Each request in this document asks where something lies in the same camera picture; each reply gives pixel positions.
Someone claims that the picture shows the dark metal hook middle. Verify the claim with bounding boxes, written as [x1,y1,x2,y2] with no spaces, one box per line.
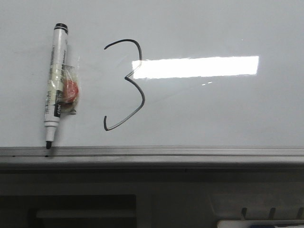
[268,208,276,220]

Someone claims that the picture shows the dark metal hook left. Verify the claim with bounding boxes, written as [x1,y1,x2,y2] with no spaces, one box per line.
[241,208,247,220]

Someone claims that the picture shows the white whiteboard with aluminium frame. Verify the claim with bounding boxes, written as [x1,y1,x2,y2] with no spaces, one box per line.
[0,0,304,170]

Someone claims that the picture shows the white black whiteboard marker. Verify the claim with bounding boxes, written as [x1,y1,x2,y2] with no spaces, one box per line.
[44,23,68,149]

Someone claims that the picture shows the white horizontal bar handle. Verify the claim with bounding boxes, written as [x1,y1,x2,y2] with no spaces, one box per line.
[36,209,136,219]

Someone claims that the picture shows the dark metal hook right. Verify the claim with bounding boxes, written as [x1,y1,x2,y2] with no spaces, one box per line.
[296,207,304,219]

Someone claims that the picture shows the white tray below board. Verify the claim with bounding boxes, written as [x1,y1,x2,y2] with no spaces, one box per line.
[217,219,304,228]

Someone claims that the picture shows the dark metal hook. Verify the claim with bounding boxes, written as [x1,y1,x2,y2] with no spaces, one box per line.
[241,208,247,220]
[268,208,276,220]
[296,207,304,219]

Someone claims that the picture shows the red magnet taped to marker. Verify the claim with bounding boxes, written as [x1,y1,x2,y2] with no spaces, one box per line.
[60,65,81,115]

